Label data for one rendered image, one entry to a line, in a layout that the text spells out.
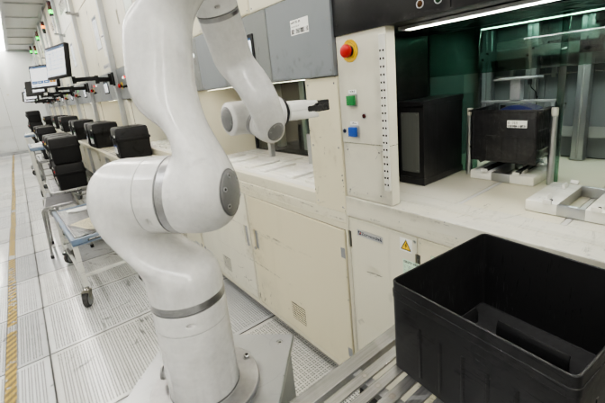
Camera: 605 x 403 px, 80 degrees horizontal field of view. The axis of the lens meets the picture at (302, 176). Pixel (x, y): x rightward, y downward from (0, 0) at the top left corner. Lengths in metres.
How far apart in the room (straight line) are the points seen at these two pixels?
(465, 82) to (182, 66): 1.16
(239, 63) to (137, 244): 0.45
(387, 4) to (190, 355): 0.93
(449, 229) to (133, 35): 0.86
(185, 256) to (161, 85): 0.26
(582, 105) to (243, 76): 1.32
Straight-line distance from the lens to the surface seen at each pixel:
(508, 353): 0.57
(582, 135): 1.77
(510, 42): 1.46
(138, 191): 0.55
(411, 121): 1.35
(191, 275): 0.59
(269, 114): 0.84
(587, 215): 1.14
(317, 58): 1.28
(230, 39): 0.83
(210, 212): 0.52
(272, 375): 0.76
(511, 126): 1.38
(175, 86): 0.56
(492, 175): 1.44
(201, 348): 0.65
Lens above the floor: 1.27
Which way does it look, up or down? 14 degrees down
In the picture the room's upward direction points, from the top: 6 degrees counter-clockwise
